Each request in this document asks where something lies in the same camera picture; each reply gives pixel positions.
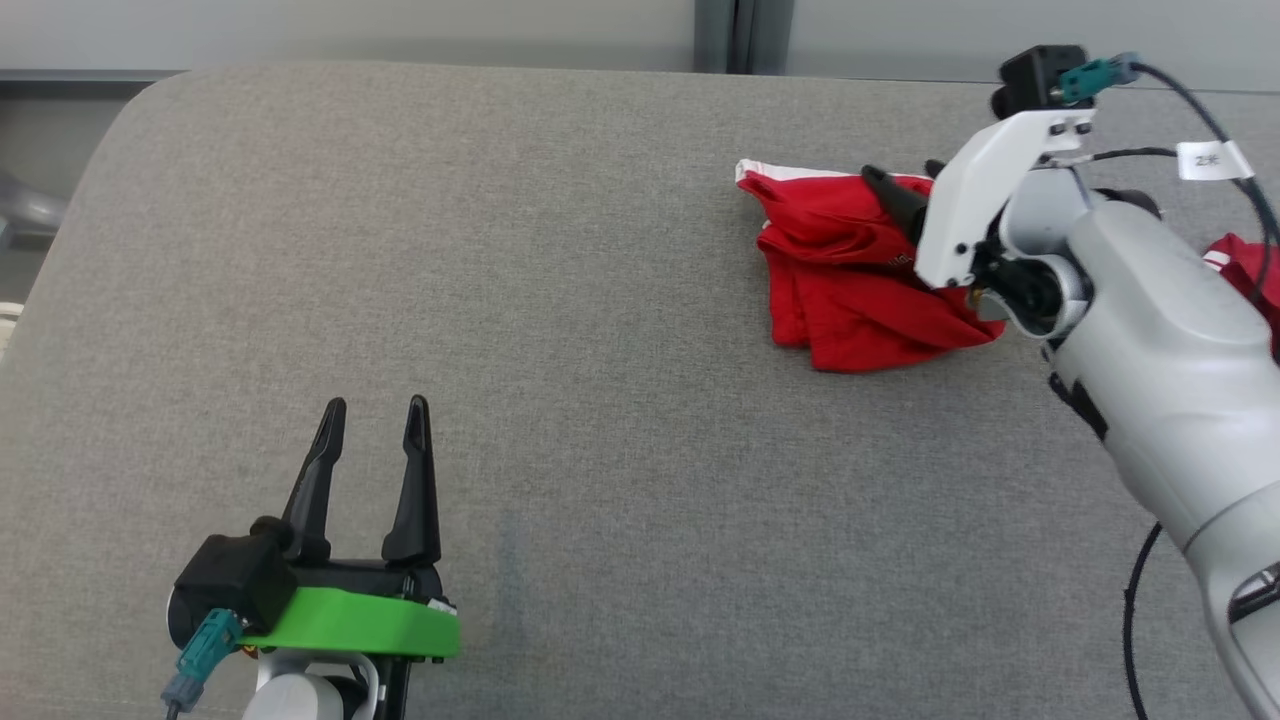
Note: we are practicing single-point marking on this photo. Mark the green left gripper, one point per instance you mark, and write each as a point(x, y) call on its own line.
point(360, 620)

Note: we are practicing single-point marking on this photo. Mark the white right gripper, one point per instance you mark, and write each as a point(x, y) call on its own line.
point(975, 190)

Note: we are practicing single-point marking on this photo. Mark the red basketball jersey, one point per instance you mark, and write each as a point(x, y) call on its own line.
point(850, 290)

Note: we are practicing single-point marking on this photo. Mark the grey fabric sofa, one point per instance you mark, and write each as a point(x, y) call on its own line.
point(600, 350)

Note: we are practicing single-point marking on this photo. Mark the red white-striped shorts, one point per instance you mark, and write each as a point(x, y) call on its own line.
point(1245, 270)

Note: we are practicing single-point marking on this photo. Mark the grey curved background object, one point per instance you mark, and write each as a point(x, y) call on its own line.
point(25, 205)

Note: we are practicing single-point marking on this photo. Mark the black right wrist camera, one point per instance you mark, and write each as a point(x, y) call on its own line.
point(1030, 80)

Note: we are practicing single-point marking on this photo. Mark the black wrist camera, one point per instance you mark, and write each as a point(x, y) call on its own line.
point(235, 585)
point(1030, 80)

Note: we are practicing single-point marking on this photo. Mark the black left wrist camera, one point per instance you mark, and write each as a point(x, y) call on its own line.
point(235, 585)

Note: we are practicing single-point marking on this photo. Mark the teal right camera connector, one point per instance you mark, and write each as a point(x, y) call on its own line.
point(1090, 78)

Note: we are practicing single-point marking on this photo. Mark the teal camera connector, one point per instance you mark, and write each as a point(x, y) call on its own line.
point(1090, 78)
point(205, 650)

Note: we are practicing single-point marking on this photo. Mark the teal left camera connector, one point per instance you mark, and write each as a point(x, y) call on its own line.
point(205, 650)

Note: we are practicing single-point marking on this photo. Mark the grey metal door frame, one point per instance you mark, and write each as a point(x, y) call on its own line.
point(742, 35)

